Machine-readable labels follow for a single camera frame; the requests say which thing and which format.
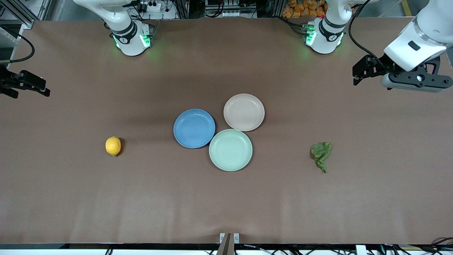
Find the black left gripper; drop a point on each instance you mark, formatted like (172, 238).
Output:
(379, 68)

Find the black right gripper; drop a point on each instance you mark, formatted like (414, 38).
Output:
(6, 81)

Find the green lettuce leaf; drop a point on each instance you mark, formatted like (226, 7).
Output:
(321, 153)

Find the yellow lemon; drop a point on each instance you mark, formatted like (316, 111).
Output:
(113, 146)

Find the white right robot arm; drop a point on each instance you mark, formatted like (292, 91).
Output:
(127, 42)

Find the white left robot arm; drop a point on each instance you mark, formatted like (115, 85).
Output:
(327, 39)

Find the orange snack bags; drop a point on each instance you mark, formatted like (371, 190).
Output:
(300, 9)

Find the beige plate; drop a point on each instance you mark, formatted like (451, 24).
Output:
(244, 112)

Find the white power strip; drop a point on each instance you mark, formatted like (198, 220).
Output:
(150, 5)

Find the mint green plate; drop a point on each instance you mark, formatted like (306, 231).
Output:
(230, 150)

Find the blue plate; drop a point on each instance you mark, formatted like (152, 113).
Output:
(194, 128)

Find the aluminium frame profile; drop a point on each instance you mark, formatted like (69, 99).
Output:
(24, 10)

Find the white bracket with brown post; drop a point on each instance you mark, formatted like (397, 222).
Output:
(229, 239)

